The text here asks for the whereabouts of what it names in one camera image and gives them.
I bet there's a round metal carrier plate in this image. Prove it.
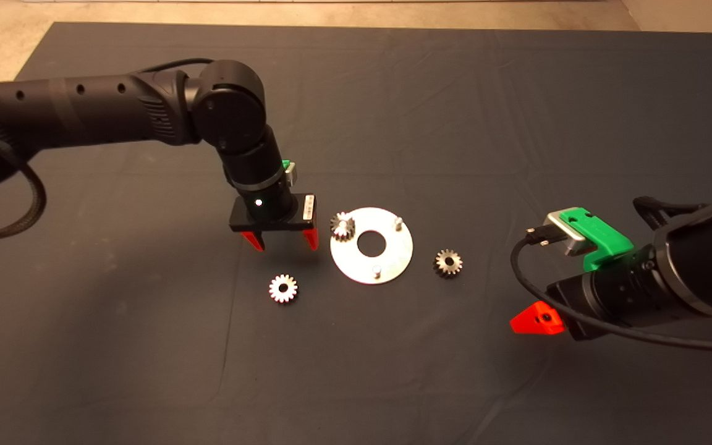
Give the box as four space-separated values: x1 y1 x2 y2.
330 208 414 286

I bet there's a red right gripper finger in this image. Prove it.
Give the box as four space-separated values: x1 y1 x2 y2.
510 300 565 334

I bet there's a steel planetary gear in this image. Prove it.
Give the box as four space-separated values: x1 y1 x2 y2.
434 249 464 279
269 274 299 304
330 212 357 243

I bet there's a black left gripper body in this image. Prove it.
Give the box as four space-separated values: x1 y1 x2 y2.
229 178 318 235

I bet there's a thin black right camera cable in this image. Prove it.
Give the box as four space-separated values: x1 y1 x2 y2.
511 225 712 353

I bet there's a green right camera mount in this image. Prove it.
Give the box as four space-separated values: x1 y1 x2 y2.
561 207 635 271

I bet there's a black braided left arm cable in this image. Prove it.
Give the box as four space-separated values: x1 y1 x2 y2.
0 121 47 242

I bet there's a silver right camera box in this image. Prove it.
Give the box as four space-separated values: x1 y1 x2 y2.
545 207 593 255

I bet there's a dark table cloth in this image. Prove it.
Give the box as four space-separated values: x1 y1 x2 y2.
0 22 712 445

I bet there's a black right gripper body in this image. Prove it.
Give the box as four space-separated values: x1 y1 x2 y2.
546 247 661 341

